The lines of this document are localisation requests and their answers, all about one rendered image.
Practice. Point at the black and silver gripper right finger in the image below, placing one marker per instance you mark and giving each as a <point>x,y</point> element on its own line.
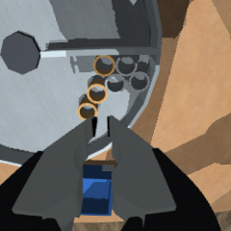
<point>146,183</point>

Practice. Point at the grey metal bushing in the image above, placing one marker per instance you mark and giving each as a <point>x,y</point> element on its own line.
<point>115,90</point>
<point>144,85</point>
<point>128,72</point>

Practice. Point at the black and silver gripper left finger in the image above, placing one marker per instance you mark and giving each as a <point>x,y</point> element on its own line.
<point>48,185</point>

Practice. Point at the blue open crate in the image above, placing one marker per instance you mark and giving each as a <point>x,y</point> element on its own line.
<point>98,196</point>

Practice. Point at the bronze bushing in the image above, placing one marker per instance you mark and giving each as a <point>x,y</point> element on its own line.
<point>104,73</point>
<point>95,98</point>
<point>84,115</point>

